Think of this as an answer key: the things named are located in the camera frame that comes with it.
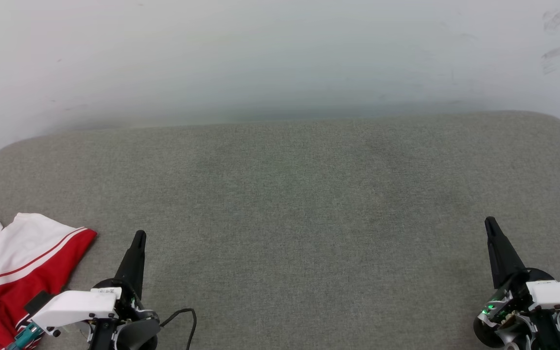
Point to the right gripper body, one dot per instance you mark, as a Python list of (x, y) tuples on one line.
[(508, 316)]

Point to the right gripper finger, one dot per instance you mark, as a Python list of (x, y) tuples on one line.
[(503, 262)]

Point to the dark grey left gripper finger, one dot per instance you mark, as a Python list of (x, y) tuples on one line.
[(133, 267)]

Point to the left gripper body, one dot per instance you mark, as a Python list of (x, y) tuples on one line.
[(134, 330)]

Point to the red and white jersey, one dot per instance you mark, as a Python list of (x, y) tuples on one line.
[(42, 272)]

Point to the grey fabric sofa seat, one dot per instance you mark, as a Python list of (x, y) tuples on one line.
[(285, 218)]

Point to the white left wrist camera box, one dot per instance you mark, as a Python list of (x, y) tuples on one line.
[(76, 306)]

